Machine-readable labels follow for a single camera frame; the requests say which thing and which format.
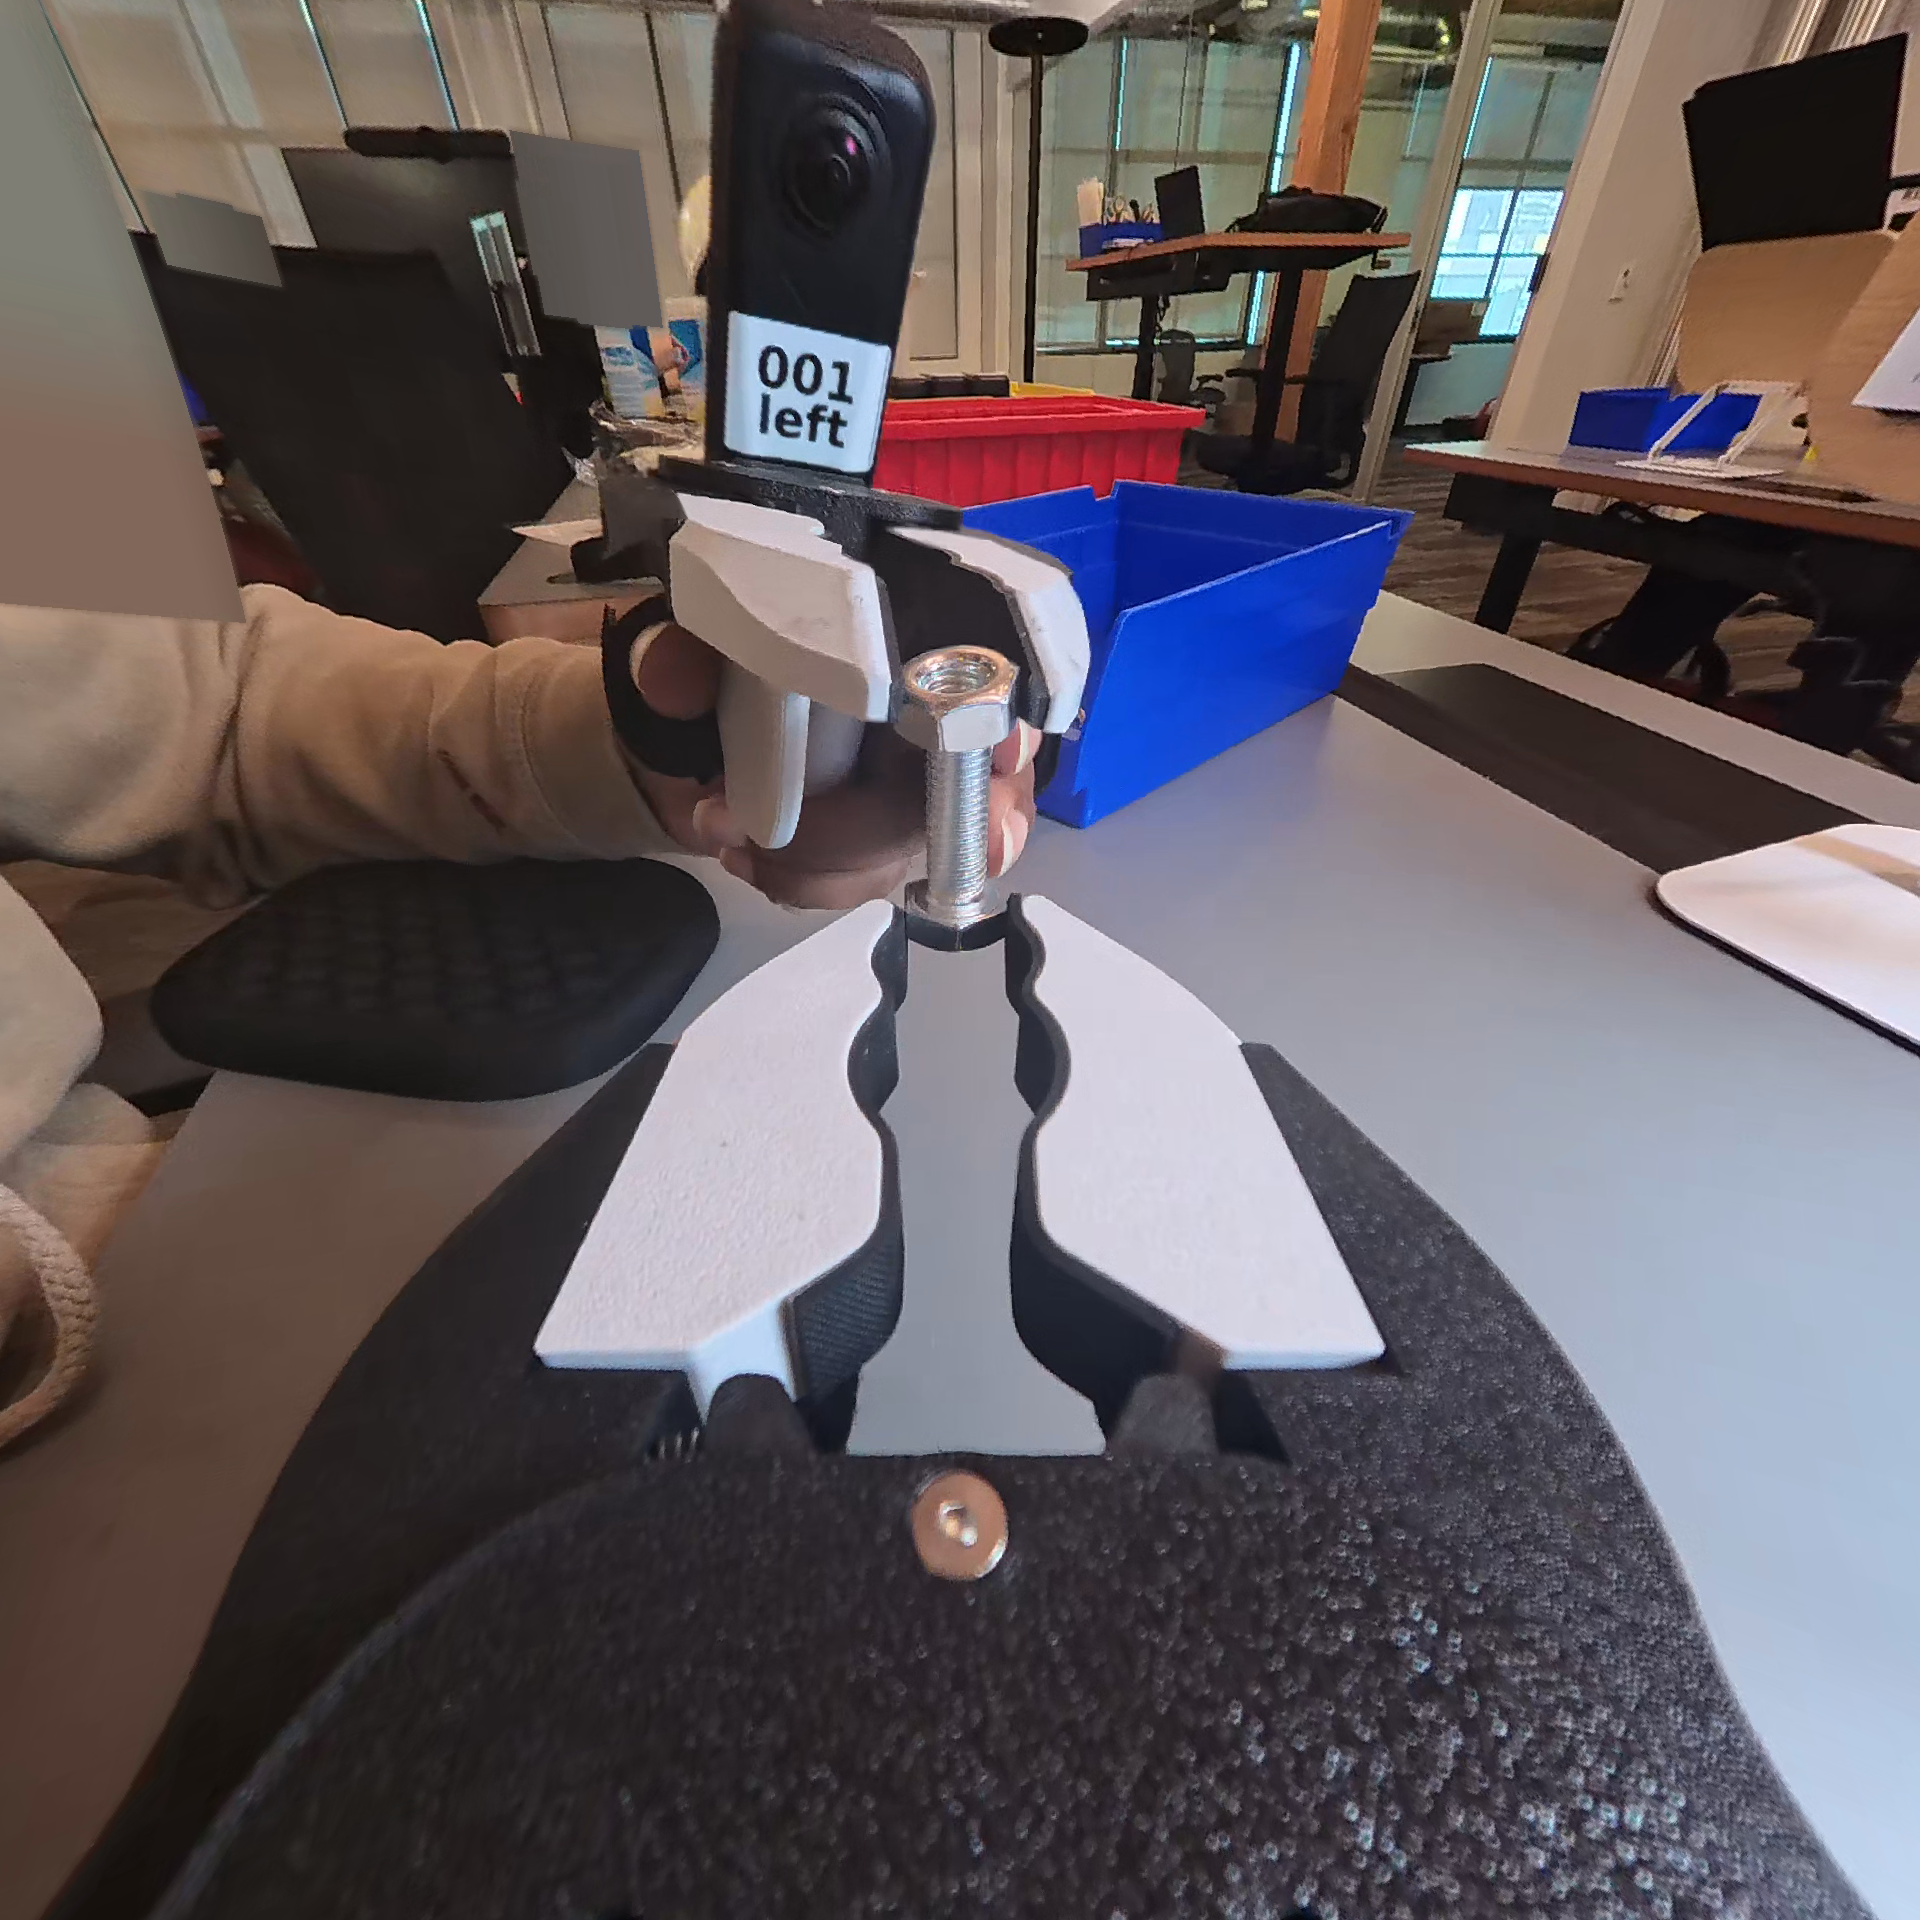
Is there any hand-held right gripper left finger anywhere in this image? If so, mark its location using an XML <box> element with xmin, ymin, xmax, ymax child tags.
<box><xmin>535</xmin><ymin>896</ymin><xmax>908</xmax><ymax>1424</ymax></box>

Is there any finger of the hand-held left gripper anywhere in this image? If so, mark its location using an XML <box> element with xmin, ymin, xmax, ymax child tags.
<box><xmin>882</xmin><ymin>528</ymin><xmax>1095</xmax><ymax>744</ymax></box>
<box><xmin>663</xmin><ymin>496</ymin><xmax>898</xmax><ymax>741</ymax></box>

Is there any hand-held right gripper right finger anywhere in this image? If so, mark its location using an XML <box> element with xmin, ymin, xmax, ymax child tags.
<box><xmin>1007</xmin><ymin>896</ymin><xmax>1391</xmax><ymax>1402</ymax></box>

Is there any steel hex nut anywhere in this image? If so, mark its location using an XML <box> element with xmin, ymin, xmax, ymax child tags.
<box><xmin>891</xmin><ymin>648</ymin><xmax>1031</xmax><ymax>754</ymax></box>

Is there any blue plastic bin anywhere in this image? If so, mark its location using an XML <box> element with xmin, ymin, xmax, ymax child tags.
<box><xmin>1567</xmin><ymin>384</ymin><xmax>1771</xmax><ymax>457</ymax></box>
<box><xmin>961</xmin><ymin>485</ymin><xmax>1414</xmax><ymax>832</ymax></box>

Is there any steel hex bolt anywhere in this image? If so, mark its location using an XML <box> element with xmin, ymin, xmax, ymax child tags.
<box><xmin>895</xmin><ymin>648</ymin><xmax>1038</xmax><ymax>933</ymax></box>

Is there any person's left forearm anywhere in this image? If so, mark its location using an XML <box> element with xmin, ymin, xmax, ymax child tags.
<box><xmin>0</xmin><ymin>585</ymin><xmax>698</xmax><ymax>904</ymax></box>

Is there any person's left hand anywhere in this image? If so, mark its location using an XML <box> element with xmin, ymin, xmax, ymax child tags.
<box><xmin>614</xmin><ymin>614</ymin><xmax>1039</xmax><ymax>914</ymax></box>

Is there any red plastic bin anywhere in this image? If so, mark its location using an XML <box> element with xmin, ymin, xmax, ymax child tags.
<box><xmin>871</xmin><ymin>392</ymin><xmax>1212</xmax><ymax>509</ymax></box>

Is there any black floor lamp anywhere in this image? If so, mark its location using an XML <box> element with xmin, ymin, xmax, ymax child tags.
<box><xmin>985</xmin><ymin>17</ymin><xmax>1090</xmax><ymax>386</ymax></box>

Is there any black wrist rest pad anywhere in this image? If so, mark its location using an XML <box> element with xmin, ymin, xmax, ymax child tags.
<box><xmin>151</xmin><ymin>856</ymin><xmax>724</xmax><ymax>1105</ymax></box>

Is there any wooden standing desk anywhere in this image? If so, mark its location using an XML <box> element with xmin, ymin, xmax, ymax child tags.
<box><xmin>1065</xmin><ymin>230</ymin><xmax>1412</xmax><ymax>437</ymax></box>

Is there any black mesh office chair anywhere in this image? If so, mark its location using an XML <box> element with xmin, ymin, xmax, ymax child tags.
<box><xmin>134</xmin><ymin>128</ymin><xmax>618</xmax><ymax>648</ymax></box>

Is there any black backpack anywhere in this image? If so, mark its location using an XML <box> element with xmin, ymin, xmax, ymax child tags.
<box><xmin>1231</xmin><ymin>187</ymin><xmax>1387</xmax><ymax>235</ymax></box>

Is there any white document stand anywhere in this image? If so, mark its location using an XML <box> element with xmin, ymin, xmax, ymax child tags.
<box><xmin>1654</xmin><ymin>822</ymin><xmax>1920</xmax><ymax>1057</ymax></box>

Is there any person's torso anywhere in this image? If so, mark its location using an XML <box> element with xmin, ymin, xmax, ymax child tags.
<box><xmin>0</xmin><ymin>872</ymin><xmax>188</xmax><ymax>1450</ymax></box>

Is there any wooden office desk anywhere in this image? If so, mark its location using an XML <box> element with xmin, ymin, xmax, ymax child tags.
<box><xmin>1406</xmin><ymin>441</ymin><xmax>1920</xmax><ymax>707</ymax></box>

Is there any black computer monitor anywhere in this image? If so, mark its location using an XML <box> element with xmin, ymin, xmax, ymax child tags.
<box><xmin>1681</xmin><ymin>32</ymin><xmax>1913</xmax><ymax>249</ymax></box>

